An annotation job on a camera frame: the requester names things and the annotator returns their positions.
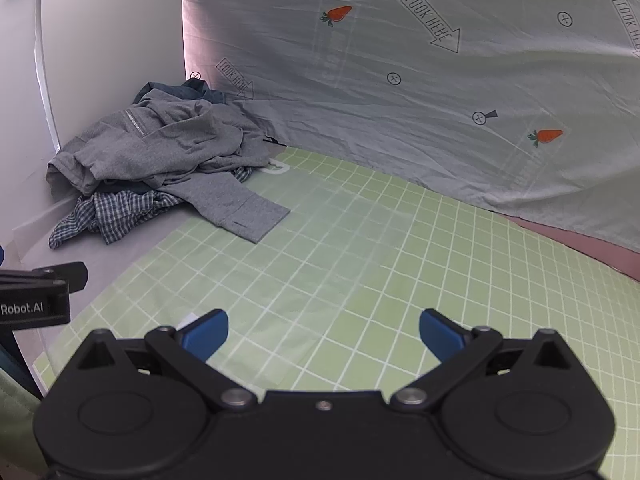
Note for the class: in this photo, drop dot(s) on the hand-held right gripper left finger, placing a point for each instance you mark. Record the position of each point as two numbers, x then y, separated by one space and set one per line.
205 334

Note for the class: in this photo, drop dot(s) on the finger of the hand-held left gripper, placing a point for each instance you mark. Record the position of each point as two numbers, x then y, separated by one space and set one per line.
70 275

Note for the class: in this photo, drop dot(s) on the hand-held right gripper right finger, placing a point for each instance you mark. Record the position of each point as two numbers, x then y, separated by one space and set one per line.
440 334

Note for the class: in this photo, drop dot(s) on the blue checked shirt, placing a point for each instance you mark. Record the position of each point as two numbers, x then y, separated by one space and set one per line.
115 212

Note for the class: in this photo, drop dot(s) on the green cloth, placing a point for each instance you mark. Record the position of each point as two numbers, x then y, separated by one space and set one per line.
15 425

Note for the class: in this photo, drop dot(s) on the heather grey jacket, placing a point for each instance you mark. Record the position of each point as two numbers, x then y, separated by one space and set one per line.
175 150

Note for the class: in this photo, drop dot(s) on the pink mattress edge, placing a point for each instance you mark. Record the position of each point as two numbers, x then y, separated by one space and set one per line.
590 255

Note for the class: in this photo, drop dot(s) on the white sheet label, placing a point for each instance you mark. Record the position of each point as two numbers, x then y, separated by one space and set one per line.
278 169

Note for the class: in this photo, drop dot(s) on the grey printed sheet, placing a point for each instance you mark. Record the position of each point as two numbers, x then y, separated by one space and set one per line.
400 135

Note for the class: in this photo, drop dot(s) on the dark blue garment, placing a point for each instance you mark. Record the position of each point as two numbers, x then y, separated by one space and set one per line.
200 94

